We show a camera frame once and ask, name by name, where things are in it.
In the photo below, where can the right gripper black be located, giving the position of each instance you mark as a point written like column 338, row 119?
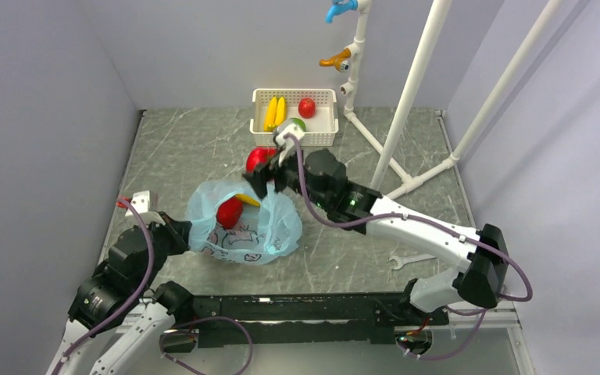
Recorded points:
column 259, row 178

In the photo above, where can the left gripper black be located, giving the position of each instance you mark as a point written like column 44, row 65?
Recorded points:
column 178, row 230

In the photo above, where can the red fake tomato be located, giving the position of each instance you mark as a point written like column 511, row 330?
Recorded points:
column 259, row 155

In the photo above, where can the red fake bell pepper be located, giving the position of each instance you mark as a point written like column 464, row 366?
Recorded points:
column 229, row 213

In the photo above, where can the light blue plastic bag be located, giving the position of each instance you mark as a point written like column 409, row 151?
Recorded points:
column 260, row 235

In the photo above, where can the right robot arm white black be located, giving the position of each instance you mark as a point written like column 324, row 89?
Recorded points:
column 478, row 259

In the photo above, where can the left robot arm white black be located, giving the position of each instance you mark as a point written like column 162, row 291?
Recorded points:
column 104, row 300

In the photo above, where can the yellow fake banana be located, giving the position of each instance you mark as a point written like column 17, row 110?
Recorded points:
column 276, row 114

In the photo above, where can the green fake watermelon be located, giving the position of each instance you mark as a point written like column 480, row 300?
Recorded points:
column 300, row 123

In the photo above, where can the red fake apple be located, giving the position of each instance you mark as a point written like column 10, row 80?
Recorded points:
column 306, row 108

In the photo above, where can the white plastic basket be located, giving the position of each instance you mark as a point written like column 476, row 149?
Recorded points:
column 321, row 129

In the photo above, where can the orange faucet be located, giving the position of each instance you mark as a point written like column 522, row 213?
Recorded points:
column 339, row 61

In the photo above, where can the silver wrench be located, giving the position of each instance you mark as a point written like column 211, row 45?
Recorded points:
column 400, row 261

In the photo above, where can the blue faucet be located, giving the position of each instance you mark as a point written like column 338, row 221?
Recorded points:
column 339, row 7

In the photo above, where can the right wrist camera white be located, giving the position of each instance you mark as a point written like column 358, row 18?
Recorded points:
column 287, row 138

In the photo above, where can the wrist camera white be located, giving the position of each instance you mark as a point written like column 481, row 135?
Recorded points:
column 145, row 203
column 287, row 138

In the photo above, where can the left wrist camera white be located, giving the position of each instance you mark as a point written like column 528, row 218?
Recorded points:
column 145, row 203

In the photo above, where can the aluminium rail frame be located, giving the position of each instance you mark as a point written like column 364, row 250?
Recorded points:
column 412, row 342

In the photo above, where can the white PVC pipe frame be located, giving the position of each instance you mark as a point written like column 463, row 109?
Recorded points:
column 431, row 31

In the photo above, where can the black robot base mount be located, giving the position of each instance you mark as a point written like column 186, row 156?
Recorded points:
column 375, row 317

